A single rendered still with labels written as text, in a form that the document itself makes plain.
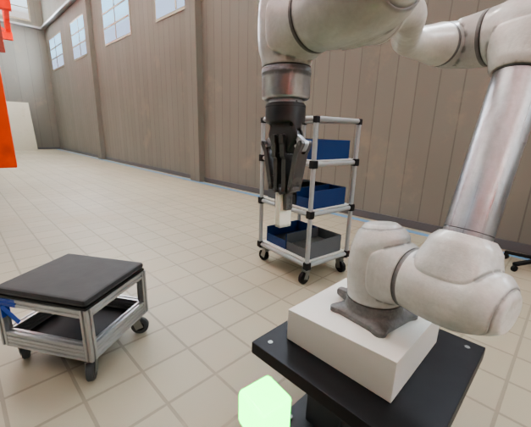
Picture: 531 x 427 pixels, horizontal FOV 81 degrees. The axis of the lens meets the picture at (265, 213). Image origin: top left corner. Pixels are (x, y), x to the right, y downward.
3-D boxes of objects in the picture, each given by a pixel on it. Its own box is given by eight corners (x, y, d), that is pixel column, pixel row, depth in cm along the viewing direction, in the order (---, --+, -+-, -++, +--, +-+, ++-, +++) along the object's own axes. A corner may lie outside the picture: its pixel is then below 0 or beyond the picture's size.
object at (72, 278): (152, 329, 146) (146, 261, 137) (96, 388, 112) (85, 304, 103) (74, 315, 154) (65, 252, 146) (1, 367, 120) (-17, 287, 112)
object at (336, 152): (253, 259, 228) (257, 117, 202) (295, 247, 253) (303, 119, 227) (305, 289, 187) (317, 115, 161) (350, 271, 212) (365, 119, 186)
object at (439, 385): (334, 349, 135) (341, 286, 127) (467, 426, 101) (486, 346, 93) (250, 420, 101) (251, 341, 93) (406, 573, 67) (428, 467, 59)
